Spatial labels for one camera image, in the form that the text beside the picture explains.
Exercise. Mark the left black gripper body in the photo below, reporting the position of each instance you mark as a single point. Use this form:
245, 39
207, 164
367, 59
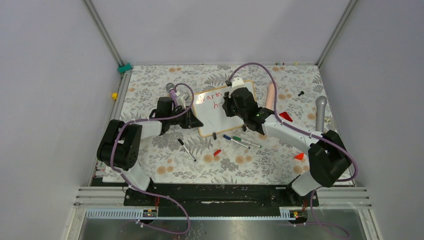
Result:
184, 120

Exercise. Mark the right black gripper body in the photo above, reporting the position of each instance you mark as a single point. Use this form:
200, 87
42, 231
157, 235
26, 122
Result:
232, 109

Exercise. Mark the yellow framed whiteboard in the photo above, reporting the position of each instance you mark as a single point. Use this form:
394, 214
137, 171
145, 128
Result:
207, 108

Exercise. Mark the red marker cap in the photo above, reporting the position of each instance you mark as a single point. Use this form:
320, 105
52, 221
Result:
217, 152

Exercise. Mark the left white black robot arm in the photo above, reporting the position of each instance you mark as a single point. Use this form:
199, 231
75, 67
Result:
120, 144

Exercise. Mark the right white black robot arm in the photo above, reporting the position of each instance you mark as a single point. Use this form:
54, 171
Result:
328, 158

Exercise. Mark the black whiteboard marker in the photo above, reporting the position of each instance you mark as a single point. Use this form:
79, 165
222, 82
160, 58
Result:
187, 150

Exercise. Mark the blue whiteboard marker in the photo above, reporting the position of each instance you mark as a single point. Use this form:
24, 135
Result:
236, 141

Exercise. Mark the green whiteboard marker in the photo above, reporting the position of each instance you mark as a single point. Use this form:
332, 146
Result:
246, 141

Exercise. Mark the pink cylinder microphone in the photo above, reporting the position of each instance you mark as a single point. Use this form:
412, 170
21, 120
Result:
270, 98

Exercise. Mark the purple glitter microphone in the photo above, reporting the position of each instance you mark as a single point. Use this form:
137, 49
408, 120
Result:
175, 96

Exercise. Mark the red small box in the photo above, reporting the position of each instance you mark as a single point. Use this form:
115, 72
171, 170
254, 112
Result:
284, 115

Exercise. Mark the floral table mat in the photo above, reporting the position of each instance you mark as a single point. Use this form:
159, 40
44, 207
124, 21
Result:
164, 160

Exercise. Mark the red triangular block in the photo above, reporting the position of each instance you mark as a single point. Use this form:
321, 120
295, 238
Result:
299, 157

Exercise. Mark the silver microphone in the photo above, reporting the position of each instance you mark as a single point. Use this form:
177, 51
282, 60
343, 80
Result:
321, 103

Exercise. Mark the teal corner clamp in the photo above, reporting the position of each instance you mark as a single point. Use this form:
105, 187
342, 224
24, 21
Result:
124, 68

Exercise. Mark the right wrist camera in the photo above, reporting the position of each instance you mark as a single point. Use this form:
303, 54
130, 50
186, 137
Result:
234, 84

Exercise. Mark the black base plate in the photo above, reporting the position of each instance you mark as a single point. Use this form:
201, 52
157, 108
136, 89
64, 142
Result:
235, 198

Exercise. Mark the white slotted cable duct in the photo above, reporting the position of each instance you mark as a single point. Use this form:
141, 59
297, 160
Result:
168, 214

